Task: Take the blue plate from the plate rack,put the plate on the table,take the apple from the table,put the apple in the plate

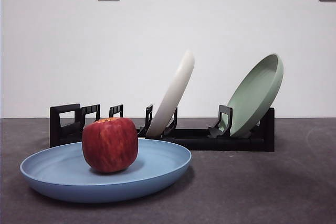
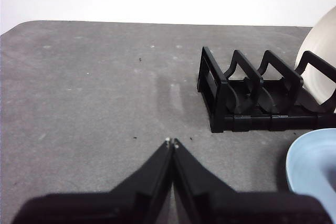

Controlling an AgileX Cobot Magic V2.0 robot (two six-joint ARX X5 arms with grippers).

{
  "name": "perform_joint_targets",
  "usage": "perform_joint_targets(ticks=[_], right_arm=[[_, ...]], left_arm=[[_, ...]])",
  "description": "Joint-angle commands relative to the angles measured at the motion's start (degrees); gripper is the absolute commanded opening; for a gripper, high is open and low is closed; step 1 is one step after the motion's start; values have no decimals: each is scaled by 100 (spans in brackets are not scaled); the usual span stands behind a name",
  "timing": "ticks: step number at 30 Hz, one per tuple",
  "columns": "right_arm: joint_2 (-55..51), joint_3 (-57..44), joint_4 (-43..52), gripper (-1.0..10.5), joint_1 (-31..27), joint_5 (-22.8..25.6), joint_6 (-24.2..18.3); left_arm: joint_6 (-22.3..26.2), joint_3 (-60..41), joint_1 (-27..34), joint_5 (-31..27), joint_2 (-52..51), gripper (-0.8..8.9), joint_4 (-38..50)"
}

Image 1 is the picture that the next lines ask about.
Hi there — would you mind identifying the black plate rack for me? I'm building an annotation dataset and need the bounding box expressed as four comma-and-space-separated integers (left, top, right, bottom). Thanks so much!
49, 103, 276, 153

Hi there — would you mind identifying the white plate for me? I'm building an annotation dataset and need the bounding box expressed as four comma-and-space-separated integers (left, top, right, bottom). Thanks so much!
146, 49, 195, 138

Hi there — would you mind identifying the red apple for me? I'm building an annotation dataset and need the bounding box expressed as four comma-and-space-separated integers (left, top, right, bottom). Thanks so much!
81, 118, 139, 174

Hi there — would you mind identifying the green plate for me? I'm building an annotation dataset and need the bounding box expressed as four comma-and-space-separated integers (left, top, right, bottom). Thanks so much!
226, 53, 285, 138

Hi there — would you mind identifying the blue plate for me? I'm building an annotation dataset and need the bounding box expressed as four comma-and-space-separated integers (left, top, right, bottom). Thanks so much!
19, 137, 193, 204

